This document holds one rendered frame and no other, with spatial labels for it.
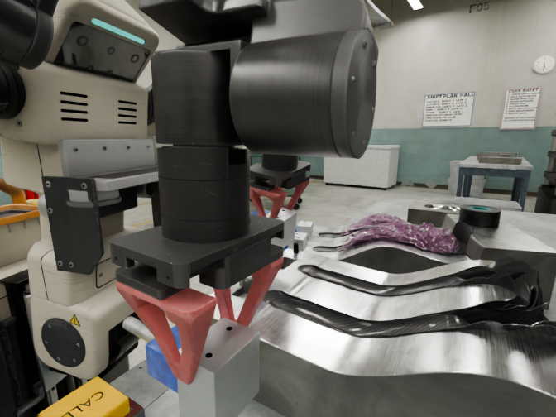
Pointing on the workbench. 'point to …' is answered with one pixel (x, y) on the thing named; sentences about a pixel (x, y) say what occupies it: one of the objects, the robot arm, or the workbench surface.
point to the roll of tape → (480, 216)
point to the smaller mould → (430, 213)
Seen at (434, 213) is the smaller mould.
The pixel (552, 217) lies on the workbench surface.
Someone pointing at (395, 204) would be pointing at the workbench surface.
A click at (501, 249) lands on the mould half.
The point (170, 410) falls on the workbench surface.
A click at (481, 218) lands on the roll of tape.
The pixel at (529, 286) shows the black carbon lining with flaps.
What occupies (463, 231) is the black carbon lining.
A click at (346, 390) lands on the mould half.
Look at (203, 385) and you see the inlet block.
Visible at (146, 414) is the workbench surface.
